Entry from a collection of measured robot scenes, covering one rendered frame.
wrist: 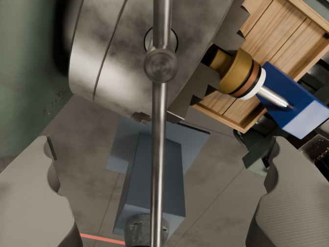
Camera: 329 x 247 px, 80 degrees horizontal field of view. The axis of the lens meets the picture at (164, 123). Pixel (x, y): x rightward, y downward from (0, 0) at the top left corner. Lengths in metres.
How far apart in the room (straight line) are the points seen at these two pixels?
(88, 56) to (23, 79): 0.09
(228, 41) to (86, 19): 0.22
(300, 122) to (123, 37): 0.38
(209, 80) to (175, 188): 0.49
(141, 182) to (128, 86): 0.51
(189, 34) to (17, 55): 0.18
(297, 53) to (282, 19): 0.11
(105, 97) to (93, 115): 1.58
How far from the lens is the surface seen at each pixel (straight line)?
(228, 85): 0.37
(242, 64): 0.37
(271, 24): 0.62
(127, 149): 0.97
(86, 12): 0.22
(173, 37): 0.21
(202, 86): 0.33
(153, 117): 0.16
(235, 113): 0.70
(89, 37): 0.22
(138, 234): 0.68
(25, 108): 0.32
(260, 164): 0.83
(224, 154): 2.08
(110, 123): 1.85
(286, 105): 0.47
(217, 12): 0.22
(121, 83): 0.24
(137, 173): 0.73
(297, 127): 0.49
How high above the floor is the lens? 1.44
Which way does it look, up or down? 55 degrees down
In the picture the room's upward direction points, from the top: 178 degrees counter-clockwise
